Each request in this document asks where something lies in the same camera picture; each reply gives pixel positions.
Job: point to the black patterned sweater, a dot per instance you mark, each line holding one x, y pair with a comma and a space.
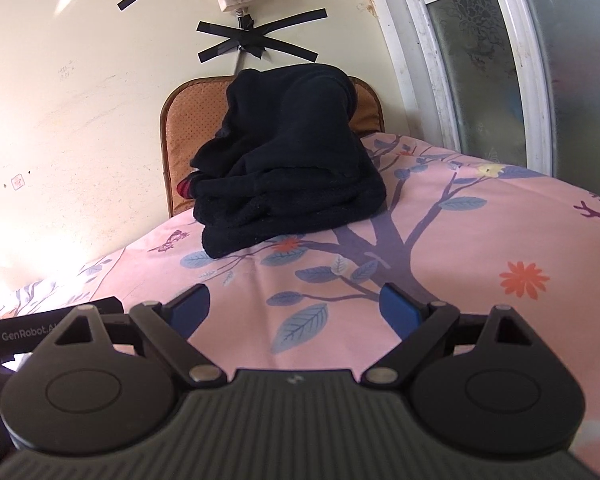
290, 170

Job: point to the brown cushion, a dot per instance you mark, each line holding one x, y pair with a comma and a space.
190, 120

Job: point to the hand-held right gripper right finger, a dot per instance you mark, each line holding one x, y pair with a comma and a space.
400, 310

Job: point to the white framed frosted window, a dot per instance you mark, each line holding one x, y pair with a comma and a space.
530, 60

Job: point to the pink floral bedsheet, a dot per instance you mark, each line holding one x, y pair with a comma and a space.
455, 240

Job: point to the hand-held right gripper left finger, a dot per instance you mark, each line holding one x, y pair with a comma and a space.
190, 310

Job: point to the beige plug adapter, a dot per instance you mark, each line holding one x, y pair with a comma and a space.
234, 1

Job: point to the small wall sticker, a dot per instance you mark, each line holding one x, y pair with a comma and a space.
16, 181

